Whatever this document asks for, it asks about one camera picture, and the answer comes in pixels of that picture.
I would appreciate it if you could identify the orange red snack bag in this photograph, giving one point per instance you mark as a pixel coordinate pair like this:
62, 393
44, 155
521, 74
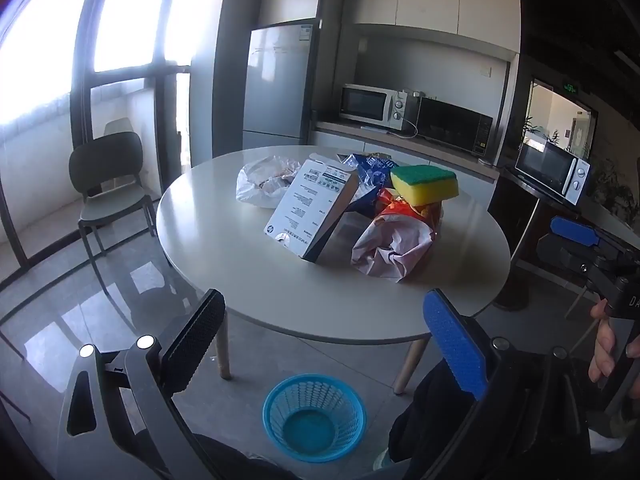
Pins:
390, 204

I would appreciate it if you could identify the black oven on counter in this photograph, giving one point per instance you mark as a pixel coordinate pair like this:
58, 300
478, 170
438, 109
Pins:
454, 126

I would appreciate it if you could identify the dark green chair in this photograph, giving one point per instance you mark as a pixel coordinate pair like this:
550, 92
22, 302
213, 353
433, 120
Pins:
106, 173

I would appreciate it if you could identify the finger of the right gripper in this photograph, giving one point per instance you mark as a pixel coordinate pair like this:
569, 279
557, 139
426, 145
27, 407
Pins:
574, 231

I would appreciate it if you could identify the white red-print plastic bag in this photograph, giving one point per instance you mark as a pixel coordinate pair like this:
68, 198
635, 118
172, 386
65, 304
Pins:
264, 182

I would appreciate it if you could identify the blue snack wrapper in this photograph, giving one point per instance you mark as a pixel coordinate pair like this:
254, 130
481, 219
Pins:
373, 175

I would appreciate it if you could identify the white upper cabinets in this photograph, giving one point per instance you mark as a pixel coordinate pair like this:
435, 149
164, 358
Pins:
491, 27

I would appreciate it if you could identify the white microwave on counter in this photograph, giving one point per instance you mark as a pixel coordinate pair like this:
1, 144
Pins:
374, 106

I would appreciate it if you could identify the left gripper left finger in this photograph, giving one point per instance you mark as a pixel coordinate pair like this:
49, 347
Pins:
186, 341

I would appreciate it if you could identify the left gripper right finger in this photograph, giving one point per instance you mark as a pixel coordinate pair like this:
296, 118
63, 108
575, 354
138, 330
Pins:
461, 351

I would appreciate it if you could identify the silver refrigerator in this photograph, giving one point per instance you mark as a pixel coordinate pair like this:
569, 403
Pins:
277, 86

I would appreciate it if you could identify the pink white bag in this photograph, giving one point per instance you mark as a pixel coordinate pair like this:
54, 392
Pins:
392, 246

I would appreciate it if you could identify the person right hand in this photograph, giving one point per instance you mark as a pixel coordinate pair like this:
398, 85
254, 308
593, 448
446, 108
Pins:
602, 363

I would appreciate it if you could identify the blue plastic waste basket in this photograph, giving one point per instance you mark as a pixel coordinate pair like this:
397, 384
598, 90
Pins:
314, 418

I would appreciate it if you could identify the white microwave on sideboard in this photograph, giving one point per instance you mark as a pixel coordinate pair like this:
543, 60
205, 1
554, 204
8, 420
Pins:
562, 174

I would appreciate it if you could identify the round white table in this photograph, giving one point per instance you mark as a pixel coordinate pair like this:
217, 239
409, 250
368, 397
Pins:
214, 241

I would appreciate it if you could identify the yellow green sponge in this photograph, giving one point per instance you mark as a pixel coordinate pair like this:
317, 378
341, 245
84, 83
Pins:
422, 185

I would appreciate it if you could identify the white printed cardboard box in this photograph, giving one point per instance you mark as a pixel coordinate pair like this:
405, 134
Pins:
312, 206

